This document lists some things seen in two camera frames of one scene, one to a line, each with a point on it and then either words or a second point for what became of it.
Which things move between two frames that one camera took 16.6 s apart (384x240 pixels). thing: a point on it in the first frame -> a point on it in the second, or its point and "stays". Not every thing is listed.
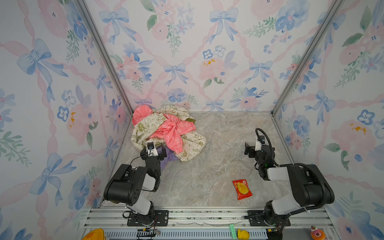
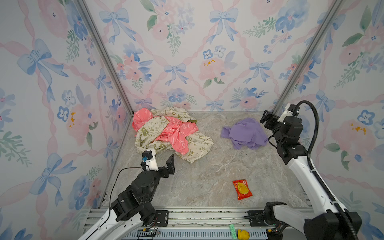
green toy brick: [233, 231] stays
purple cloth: [170, 156] -> [248, 132]
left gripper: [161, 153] -> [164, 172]
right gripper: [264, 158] -> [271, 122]
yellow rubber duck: [243, 235] stays
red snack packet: [242, 189] stays
